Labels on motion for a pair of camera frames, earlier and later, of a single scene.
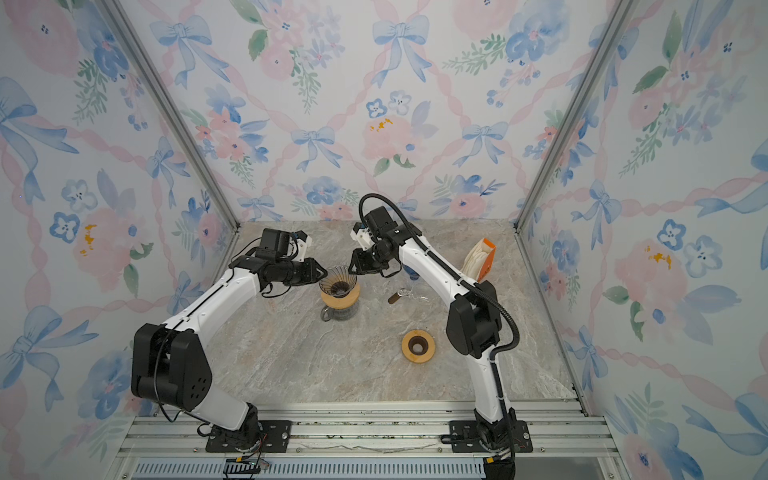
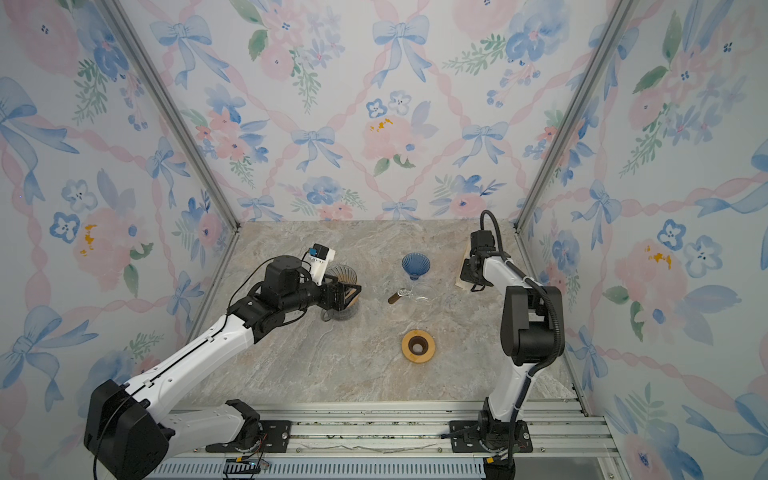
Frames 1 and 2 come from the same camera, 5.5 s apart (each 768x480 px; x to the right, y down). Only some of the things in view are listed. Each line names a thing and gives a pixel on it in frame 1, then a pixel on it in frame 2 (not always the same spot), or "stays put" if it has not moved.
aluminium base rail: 370,441 stays put
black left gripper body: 295,273 to 321,296
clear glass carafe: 328,313 stays put
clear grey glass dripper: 338,282 stays put
